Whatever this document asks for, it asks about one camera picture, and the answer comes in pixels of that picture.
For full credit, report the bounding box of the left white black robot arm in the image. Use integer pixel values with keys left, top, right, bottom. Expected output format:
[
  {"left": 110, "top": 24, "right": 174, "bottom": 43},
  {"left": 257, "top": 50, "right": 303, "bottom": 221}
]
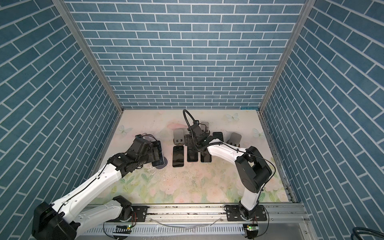
[{"left": 32, "top": 135, "right": 165, "bottom": 240}]

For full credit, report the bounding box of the black phone stand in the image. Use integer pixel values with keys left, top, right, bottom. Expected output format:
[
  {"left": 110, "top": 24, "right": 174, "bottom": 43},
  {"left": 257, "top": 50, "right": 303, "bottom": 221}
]
[
  {"left": 172, "top": 146, "right": 184, "bottom": 168},
  {"left": 187, "top": 147, "right": 199, "bottom": 162}
]

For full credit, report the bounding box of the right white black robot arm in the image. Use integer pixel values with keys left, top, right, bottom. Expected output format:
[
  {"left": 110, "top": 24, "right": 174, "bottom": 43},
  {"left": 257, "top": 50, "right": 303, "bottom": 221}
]
[{"left": 185, "top": 135, "right": 276, "bottom": 220}]

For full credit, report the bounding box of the black phone back stand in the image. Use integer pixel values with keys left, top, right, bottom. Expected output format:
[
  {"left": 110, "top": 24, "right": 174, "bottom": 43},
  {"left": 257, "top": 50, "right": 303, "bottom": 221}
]
[{"left": 172, "top": 146, "right": 184, "bottom": 168}]

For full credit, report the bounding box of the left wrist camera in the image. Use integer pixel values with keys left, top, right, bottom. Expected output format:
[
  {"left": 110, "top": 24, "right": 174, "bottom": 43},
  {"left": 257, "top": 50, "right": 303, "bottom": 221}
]
[{"left": 135, "top": 133, "right": 157, "bottom": 142}]

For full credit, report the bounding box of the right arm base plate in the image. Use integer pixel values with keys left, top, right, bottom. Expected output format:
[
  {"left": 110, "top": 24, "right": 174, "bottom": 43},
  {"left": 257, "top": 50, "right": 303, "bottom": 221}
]
[{"left": 224, "top": 203, "right": 268, "bottom": 222}]

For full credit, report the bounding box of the black cable bottom right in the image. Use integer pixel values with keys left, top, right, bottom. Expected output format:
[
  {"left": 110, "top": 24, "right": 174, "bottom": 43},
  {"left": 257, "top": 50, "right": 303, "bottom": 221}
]
[{"left": 350, "top": 227, "right": 384, "bottom": 240}]

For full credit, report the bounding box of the aluminium mounting rail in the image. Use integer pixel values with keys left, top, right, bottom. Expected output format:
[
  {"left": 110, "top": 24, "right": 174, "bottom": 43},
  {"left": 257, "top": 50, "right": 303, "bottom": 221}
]
[{"left": 59, "top": 202, "right": 310, "bottom": 224}]

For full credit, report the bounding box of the shiny phone stand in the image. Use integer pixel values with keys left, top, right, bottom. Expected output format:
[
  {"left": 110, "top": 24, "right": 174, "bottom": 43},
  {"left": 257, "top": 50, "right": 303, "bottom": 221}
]
[
  {"left": 213, "top": 132, "right": 224, "bottom": 142},
  {"left": 152, "top": 141, "right": 164, "bottom": 167},
  {"left": 200, "top": 151, "right": 212, "bottom": 163}
]

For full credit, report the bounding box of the grey phone stand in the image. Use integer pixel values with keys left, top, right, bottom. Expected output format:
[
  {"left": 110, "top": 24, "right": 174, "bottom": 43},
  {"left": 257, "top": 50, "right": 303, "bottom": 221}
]
[{"left": 200, "top": 122, "right": 210, "bottom": 132}]

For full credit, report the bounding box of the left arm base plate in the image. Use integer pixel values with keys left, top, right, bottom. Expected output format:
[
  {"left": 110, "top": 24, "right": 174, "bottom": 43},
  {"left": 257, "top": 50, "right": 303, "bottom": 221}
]
[{"left": 107, "top": 206, "right": 149, "bottom": 224}]

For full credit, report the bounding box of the white slotted cable duct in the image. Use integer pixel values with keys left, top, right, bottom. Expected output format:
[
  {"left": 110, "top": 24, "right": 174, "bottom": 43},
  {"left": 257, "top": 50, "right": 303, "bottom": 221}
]
[{"left": 83, "top": 224, "right": 245, "bottom": 237}]

